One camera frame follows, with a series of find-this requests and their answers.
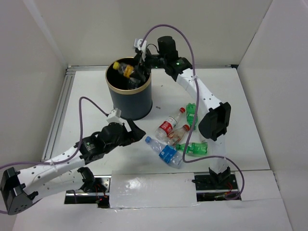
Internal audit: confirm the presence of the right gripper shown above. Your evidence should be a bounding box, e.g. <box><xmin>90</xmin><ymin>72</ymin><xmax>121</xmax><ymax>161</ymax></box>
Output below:
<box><xmin>129</xmin><ymin>48</ymin><xmax>167</xmax><ymax>82</ymax></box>

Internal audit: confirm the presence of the small bottle with yellow cap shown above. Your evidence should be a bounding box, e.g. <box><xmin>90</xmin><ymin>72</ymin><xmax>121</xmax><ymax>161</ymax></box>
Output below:
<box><xmin>113</xmin><ymin>61</ymin><xmax>134</xmax><ymax>78</ymax></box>

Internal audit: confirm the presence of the blue label water bottle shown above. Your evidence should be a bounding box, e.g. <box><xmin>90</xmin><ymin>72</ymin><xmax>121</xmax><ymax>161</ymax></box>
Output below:
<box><xmin>145</xmin><ymin>136</ymin><xmax>182</xmax><ymax>168</ymax></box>

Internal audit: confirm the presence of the green bottle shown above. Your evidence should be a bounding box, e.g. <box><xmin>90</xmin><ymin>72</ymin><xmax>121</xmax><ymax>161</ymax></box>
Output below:
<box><xmin>186</xmin><ymin>142</ymin><xmax>208</xmax><ymax>157</ymax></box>
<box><xmin>186</xmin><ymin>103</ymin><xmax>198</xmax><ymax>131</ymax></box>

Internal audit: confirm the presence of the clear bottle with white-blue cap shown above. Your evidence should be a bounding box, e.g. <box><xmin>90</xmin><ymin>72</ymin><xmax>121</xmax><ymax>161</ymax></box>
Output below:
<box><xmin>127</xmin><ymin>77</ymin><xmax>142</xmax><ymax>90</ymax></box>

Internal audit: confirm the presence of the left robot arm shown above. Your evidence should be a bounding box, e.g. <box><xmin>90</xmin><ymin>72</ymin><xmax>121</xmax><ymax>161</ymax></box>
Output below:
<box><xmin>0</xmin><ymin>119</ymin><xmax>146</xmax><ymax>216</ymax></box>

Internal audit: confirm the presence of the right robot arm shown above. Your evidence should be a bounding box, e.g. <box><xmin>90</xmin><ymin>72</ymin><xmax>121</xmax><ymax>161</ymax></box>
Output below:
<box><xmin>134</xmin><ymin>36</ymin><xmax>231</xmax><ymax>189</ymax></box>

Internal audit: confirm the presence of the black bin with gold rim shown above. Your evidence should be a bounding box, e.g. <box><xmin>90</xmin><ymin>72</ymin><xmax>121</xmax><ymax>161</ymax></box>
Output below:
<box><xmin>105</xmin><ymin>64</ymin><xmax>153</xmax><ymax>120</ymax></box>

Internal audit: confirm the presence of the red label water bottle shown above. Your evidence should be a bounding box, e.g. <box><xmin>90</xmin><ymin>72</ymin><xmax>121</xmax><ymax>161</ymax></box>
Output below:
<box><xmin>154</xmin><ymin>107</ymin><xmax>186</xmax><ymax>141</ymax></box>

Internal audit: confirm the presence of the crushed bottle red cap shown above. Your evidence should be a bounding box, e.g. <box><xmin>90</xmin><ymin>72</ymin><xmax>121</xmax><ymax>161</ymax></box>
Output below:
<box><xmin>166</xmin><ymin>125</ymin><xmax>190</xmax><ymax>146</ymax></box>

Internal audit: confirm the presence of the silver foil sheet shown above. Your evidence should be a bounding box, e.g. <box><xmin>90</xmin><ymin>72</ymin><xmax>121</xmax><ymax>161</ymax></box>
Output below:
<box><xmin>109</xmin><ymin>172</ymin><xmax>198</xmax><ymax>209</ymax></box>

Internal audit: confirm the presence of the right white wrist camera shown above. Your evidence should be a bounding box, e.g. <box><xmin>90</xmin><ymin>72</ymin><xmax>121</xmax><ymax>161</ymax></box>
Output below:
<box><xmin>134</xmin><ymin>38</ymin><xmax>147</xmax><ymax>61</ymax></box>

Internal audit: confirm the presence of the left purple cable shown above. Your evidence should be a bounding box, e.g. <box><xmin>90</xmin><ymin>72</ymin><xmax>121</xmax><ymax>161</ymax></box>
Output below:
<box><xmin>0</xmin><ymin>96</ymin><xmax>114</xmax><ymax>215</ymax></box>

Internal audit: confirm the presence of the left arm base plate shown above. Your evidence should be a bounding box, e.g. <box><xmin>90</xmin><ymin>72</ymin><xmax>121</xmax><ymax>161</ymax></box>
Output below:
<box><xmin>64</xmin><ymin>175</ymin><xmax>111</xmax><ymax>209</ymax></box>

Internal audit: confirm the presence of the aluminium frame rail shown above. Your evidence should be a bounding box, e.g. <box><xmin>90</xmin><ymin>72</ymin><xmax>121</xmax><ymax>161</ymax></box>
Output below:
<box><xmin>40</xmin><ymin>64</ymin><xmax>238</xmax><ymax>162</ymax></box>

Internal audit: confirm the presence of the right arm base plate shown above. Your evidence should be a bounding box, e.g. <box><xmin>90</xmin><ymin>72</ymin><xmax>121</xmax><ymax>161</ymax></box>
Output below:
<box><xmin>192</xmin><ymin>167</ymin><xmax>241</xmax><ymax>202</ymax></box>

